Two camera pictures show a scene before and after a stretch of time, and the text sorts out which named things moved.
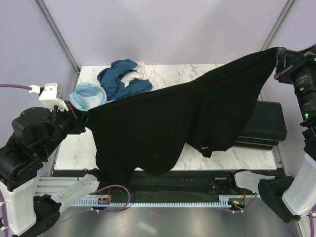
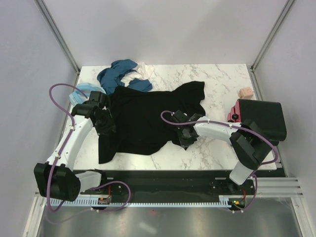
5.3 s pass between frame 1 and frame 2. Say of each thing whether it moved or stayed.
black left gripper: moved
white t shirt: stayed
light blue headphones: stayed
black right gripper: moved
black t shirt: moved
